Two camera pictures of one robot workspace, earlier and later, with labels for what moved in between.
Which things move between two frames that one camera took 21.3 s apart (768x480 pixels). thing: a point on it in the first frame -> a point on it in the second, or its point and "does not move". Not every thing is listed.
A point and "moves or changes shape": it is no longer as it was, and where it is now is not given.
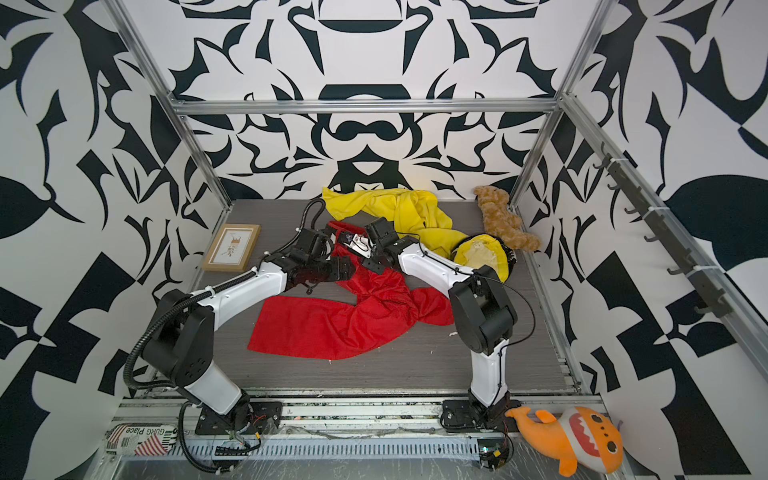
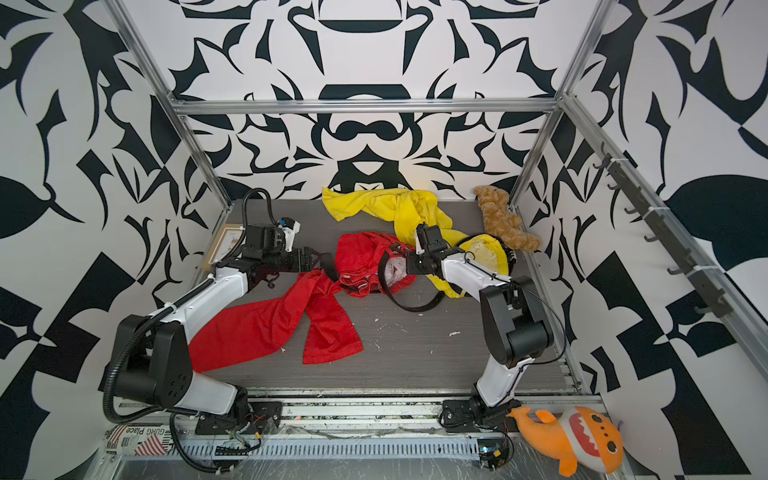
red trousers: [312, 328] moves or changes shape
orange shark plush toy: [577, 437] does not move
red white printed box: [142, 440] does not move
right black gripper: [373, 266] -> [410, 265]
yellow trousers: [418, 214] does not move
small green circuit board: [492, 452] does not move
